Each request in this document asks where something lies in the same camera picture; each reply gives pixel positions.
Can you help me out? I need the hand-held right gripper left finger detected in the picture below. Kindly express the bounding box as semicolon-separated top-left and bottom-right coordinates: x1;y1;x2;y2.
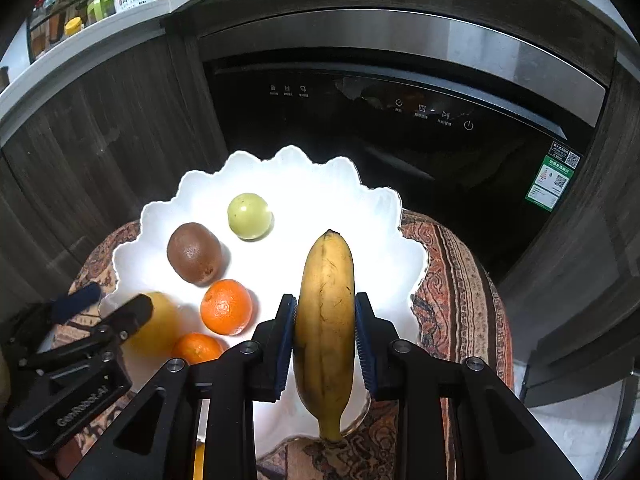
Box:
67;294;299;480

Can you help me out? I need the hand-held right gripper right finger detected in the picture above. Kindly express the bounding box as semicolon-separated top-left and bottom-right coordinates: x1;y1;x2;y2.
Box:
354;292;583;480

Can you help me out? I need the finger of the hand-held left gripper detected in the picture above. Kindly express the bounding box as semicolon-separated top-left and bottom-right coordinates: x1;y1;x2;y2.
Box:
50;282;103;323
20;294;153;371

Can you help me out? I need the yellow round fruit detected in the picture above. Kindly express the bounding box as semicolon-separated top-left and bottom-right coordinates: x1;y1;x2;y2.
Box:
120;291;182;358

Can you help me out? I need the banana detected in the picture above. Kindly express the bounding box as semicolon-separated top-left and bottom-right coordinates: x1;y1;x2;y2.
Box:
291;229;357;443

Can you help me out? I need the large orange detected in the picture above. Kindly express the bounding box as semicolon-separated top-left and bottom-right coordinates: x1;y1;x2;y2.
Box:
200;279;253;336

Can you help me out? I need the small orange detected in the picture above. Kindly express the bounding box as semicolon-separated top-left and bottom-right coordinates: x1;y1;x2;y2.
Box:
171;332;225;366

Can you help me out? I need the brown kiwi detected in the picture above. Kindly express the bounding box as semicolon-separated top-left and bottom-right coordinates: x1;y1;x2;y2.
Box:
166;222;223;285

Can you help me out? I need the green round fruit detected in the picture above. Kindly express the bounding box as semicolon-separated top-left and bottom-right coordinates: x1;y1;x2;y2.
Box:
227;192;274;240

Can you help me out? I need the white scalloped bowl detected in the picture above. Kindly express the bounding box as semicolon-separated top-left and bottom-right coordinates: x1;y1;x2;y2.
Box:
98;145;430;453

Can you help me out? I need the patterned tablecloth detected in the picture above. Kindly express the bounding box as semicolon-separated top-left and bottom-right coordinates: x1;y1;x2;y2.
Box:
50;210;516;480

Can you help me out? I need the black built-in dishwasher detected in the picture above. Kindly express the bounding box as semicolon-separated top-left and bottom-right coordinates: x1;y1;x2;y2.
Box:
197;7;620;261

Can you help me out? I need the green-cap bottle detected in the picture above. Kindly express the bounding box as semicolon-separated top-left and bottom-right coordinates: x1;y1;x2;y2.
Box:
87;0;116;24

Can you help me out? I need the black wire spice rack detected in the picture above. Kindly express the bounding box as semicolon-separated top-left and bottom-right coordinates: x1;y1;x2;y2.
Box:
27;0;101;61

